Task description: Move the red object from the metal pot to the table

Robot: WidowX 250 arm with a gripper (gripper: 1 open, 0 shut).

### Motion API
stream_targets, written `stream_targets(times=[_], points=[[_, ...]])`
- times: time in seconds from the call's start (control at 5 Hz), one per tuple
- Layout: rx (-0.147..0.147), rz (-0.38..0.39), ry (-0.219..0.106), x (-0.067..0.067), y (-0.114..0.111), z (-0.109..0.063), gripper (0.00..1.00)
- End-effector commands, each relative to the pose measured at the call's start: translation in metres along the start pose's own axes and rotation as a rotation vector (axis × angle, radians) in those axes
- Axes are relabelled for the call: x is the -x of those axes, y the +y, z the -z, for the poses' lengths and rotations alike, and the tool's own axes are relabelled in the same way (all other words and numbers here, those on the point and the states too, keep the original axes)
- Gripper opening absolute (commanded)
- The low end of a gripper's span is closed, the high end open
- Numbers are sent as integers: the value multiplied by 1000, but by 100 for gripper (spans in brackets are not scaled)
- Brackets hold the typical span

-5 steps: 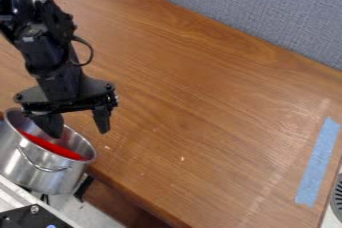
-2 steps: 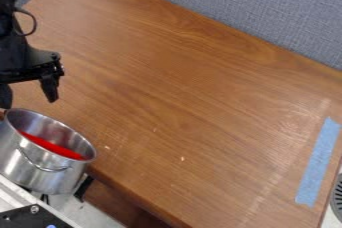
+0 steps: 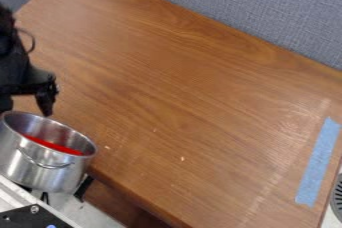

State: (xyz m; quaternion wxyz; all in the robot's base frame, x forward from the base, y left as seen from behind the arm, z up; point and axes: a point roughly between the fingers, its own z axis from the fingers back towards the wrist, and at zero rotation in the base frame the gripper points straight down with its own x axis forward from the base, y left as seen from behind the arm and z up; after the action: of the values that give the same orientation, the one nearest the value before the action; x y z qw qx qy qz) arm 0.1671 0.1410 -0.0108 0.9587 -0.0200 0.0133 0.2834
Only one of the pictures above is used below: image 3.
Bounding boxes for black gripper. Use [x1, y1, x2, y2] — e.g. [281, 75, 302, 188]
[0, 31, 59, 117]

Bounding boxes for stainless steel pot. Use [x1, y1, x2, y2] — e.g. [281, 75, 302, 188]
[0, 111, 98, 193]

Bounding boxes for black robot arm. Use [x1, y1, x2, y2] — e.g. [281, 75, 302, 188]
[0, 3, 59, 117]

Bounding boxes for red block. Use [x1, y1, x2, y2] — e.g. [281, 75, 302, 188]
[23, 134, 83, 156]

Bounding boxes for blue tape strip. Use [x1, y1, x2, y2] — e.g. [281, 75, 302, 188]
[296, 117, 342, 208]

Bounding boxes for black table leg bracket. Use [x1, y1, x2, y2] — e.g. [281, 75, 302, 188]
[74, 176, 94, 202]

